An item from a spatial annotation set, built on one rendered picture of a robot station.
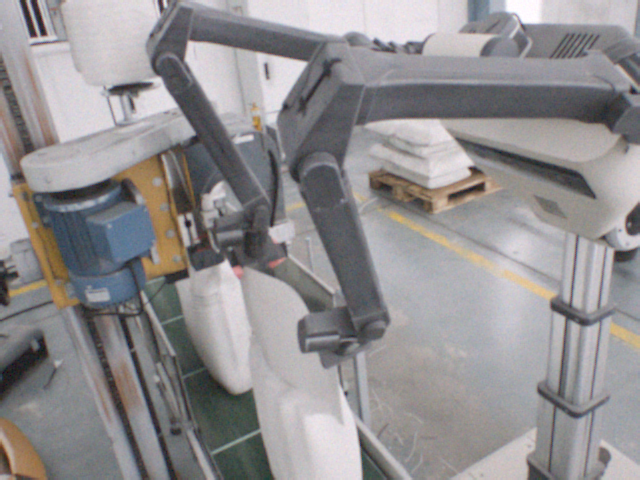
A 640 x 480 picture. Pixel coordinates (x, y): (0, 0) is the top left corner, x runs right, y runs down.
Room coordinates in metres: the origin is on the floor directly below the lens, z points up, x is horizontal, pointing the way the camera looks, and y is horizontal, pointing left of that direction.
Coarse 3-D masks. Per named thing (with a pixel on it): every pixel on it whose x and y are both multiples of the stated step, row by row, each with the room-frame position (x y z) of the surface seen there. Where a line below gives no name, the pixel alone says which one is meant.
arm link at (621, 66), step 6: (636, 54) 0.62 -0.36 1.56; (624, 60) 0.62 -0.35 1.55; (630, 60) 0.62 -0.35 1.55; (636, 60) 0.61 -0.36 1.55; (618, 66) 0.62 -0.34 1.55; (624, 66) 0.62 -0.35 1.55; (630, 66) 0.61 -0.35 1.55; (636, 66) 0.61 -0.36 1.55; (624, 72) 0.61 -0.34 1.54; (630, 72) 0.60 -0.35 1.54; (636, 72) 0.60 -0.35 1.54; (630, 78) 0.60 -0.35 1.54; (636, 78) 0.59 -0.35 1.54; (630, 84) 0.59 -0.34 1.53; (636, 84) 0.59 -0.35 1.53; (630, 90) 0.59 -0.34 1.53; (636, 90) 0.59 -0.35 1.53
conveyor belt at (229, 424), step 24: (144, 288) 2.37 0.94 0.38; (168, 288) 2.35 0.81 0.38; (168, 312) 2.13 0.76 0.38; (168, 336) 1.93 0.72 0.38; (192, 360) 1.75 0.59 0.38; (192, 384) 1.61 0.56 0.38; (216, 384) 1.59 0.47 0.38; (192, 408) 1.48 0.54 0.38; (216, 408) 1.46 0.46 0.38; (240, 408) 1.45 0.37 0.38; (216, 432) 1.35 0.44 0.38; (240, 432) 1.34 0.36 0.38; (216, 456) 1.25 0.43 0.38; (240, 456) 1.24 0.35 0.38; (264, 456) 1.23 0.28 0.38; (360, 456) 1.19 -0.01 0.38
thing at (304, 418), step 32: (256, 288) 1.22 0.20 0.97; (288, 288) 1.12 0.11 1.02; (256, 320) 1.13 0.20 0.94; (288, 320) 0.98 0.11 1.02; (256, 352) 1.17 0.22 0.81; (288, 352) 0.99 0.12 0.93; (256, 384) 1.14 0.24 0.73; (288, 384) 1.01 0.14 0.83; (320, 384) 0.93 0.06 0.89; (288, 416) 0.95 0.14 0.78; (320, 416) 0.93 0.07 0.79; (352, 416) 0.96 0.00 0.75; (288, 448) 0.95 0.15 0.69; (320, 448) 0.90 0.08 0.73; (352, 448) 0.94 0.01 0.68
